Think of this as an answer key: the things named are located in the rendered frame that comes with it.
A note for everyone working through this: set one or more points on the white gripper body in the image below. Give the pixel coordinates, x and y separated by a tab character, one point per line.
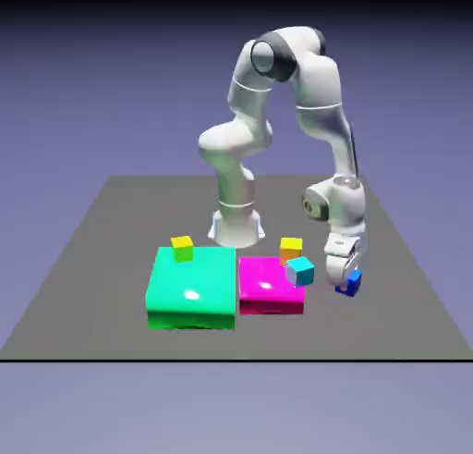
338	267

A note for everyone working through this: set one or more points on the small blue cube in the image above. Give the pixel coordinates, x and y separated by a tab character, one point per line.
353	282

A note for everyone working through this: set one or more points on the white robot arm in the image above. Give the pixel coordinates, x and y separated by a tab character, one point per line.
240	143

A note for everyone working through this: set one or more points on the large green box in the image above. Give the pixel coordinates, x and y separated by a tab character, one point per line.
190	287

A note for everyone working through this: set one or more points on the small cyan cube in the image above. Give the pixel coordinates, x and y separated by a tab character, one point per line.
302	271

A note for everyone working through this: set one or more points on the small yellow-orange cube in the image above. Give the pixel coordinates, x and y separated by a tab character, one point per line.
291	247

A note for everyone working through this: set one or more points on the large magenta box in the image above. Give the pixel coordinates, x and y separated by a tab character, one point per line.
266	284

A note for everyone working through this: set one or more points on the small yellow-green cube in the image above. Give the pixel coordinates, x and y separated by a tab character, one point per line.
182	248

